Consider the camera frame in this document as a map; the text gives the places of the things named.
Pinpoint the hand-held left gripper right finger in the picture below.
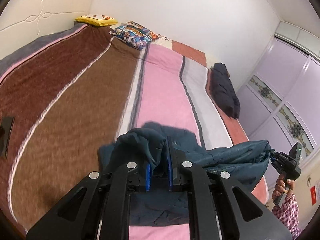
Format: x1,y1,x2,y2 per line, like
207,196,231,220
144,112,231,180
167,136,293,240

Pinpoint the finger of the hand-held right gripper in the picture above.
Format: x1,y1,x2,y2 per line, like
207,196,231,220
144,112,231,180
268,150,278,167

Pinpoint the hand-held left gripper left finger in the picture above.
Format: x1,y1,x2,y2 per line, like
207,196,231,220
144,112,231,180
26,161,153,240

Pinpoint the teal quilted puffer jacket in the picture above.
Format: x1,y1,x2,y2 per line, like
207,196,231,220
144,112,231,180
99,122,272,228

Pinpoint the person's right forearm plaid sleeve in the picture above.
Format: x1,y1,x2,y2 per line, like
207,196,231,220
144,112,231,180
272,193,302,240

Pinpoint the person's right hand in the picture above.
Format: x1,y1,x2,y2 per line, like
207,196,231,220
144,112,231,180
272,173,296,203

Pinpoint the lilac wardrobe with floral trim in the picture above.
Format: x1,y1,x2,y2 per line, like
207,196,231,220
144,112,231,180
236,21,320,165

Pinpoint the folded black jacket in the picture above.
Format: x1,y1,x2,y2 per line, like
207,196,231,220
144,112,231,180
205,62,240,119

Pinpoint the striped brown pink blanket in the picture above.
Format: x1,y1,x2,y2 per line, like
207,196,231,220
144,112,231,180
0,24,270,240

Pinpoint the patterned white cloth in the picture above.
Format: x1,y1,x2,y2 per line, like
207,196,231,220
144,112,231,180
150,38,173,51

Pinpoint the colourful cartoon print pillow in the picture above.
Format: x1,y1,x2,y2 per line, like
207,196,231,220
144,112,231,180
109,21,160,49

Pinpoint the black phone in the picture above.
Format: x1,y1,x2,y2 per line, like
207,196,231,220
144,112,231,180
0,116,15,158

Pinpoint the yellow pillow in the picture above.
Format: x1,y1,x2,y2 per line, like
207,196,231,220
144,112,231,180
75,14,118,27

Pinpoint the white bed headboard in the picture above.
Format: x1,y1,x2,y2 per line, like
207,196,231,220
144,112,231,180
0,0,95,40

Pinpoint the red wall sticker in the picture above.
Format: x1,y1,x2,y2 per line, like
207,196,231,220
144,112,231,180
310,186,320,207

